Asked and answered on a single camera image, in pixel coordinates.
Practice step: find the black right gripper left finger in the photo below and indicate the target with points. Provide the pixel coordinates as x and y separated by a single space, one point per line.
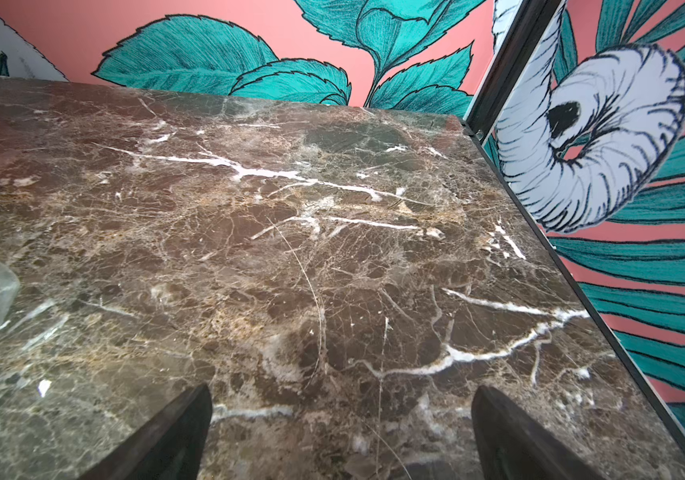
169 446

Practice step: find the black right corner frame post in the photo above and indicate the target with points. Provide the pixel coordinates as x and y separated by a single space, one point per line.
518 28

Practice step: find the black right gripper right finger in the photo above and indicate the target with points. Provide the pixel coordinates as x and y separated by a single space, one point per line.
512 445

